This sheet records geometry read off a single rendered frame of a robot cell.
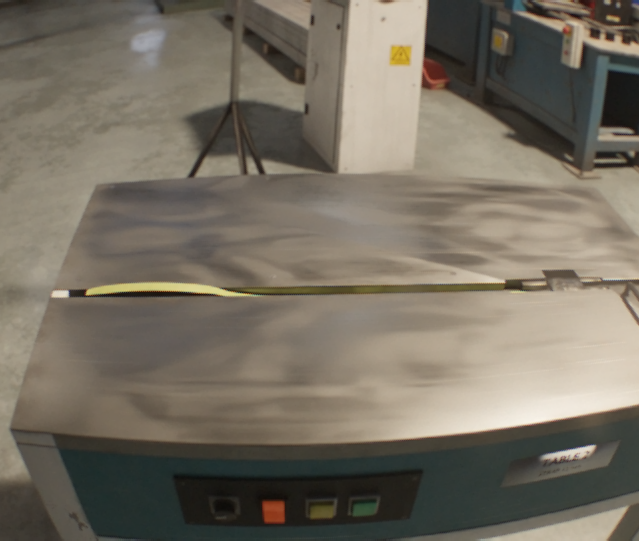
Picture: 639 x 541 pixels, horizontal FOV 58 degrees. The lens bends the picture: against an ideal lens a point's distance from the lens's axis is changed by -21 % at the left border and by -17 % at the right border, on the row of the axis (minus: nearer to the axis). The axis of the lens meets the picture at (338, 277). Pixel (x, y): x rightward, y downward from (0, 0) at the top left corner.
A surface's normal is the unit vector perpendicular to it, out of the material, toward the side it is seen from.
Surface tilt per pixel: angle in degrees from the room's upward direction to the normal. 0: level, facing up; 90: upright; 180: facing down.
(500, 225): 0
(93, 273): 0
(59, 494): 90
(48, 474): 90
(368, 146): 90
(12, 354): 0
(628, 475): 90
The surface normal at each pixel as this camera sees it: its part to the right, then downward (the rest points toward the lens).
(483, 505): 0.12, 0.55
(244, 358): 0.06, -0.84
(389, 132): 0.35, 0.53
